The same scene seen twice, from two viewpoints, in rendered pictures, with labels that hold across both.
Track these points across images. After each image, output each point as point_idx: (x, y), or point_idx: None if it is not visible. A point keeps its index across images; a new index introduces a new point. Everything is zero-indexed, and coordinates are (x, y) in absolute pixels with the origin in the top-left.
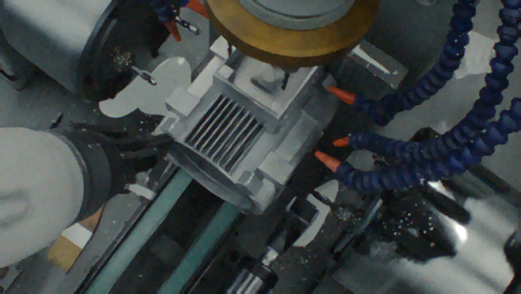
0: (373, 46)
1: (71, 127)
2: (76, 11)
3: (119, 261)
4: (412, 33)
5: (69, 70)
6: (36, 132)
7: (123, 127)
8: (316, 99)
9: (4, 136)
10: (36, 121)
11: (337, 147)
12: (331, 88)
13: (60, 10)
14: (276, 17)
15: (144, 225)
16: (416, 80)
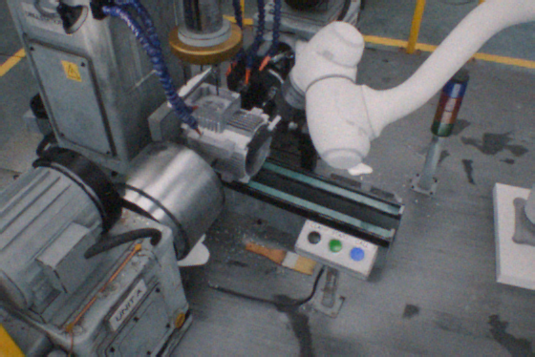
0: (199, 71)
1: (282, 84)
2: (189, 164)
3: (307, 204)
4: (182, 70)
5: (217, 184)
6: (297, 57)
7: (255, 136)
8: None
9: (308, 43)
10: (216, 302)
11: None
12: (227, 73)
13: (187, 174)
14: (230, 29)
15: (283, 197)
16: None
